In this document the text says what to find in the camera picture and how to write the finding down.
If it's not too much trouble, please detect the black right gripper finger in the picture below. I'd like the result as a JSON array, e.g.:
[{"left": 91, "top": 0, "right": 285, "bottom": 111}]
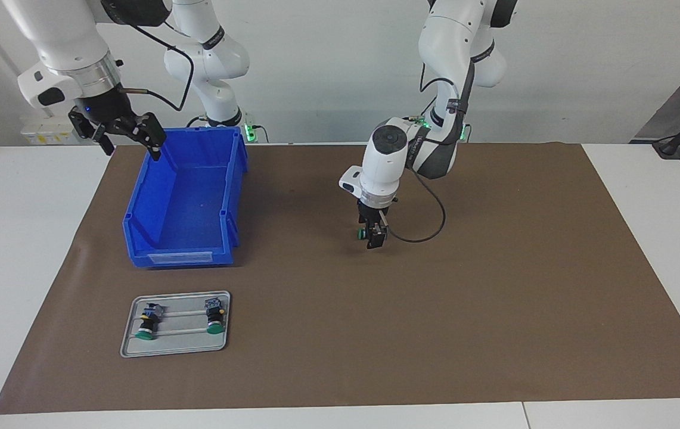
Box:
[
  {"left": 128, "top": 112, "right": 168, "bottom": 161},
  {"left": 69, "top": 109, "right": 116, "bottom": 157}
]

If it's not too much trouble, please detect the blue plastic storage bin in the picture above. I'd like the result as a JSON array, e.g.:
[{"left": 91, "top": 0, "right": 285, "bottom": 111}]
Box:
[{"left": 122, "top": 126, "right": 249, "bottom": 269}]

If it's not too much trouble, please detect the brown table mat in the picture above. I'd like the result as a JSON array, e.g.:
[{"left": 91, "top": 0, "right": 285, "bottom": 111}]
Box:
[{"left": 0, "top": 142, "right": 680, "bottom": 415}]

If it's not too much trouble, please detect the grey metal tray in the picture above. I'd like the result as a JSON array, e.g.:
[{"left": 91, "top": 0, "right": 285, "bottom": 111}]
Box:
[{"left": 120, "top": 290, "right": 231, "bottom": 359}]

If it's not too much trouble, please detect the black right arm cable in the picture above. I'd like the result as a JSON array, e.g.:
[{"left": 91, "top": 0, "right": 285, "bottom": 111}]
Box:
[{"left": 119, "top": 18, "right": 195, "bottom": 113}]

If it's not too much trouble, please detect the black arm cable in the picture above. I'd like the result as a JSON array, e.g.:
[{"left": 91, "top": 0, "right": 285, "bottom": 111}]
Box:
[
  {"left": 385, "top": 60, "right": 477, "bottom": 244},
  {"left": 119, "top": 18, "right": 195, "bottom": 113}
]

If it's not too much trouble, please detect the white wall power box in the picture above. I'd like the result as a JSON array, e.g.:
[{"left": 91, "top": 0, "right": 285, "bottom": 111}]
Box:
[{"left": 20, "top": 115, "right": 87, "bottom": 146}]

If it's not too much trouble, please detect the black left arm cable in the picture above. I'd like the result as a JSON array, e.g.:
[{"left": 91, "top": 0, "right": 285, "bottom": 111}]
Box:
[{"left": 385, "top": 60, "right": 477, "bottom": 244}]

